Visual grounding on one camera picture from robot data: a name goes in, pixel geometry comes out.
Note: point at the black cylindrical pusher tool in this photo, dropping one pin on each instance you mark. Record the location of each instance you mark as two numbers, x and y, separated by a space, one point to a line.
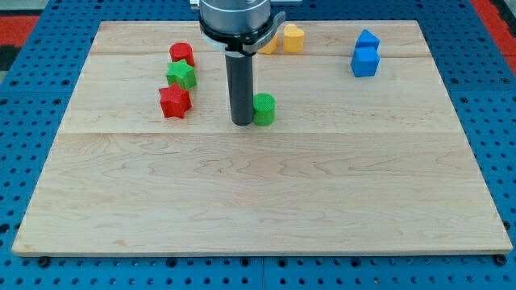
240 89

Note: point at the yellow block behind arm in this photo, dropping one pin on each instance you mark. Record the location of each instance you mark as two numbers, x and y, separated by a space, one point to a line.
270 47

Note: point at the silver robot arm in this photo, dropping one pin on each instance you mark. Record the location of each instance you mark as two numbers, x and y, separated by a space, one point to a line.
239 29

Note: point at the green star block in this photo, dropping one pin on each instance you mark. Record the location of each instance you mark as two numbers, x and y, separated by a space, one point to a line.
181 73

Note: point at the red star block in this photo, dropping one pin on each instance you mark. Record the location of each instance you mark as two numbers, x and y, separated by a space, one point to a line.
174 101

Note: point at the green cylinder block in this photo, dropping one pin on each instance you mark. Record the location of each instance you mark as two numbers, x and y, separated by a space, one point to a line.
264 105

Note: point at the yellow heart block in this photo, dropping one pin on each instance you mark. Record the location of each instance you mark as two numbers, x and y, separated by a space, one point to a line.
294 36

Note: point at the red cylinder block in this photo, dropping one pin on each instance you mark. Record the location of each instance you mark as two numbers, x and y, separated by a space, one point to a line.
182 51

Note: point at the blue cube block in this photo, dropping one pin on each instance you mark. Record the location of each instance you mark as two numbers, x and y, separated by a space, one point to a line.
365 62

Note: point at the blue triangular prism block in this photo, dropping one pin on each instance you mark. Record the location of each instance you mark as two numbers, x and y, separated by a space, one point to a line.
367 40

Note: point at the wooden board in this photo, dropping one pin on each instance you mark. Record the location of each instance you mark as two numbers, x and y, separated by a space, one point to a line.
351 166

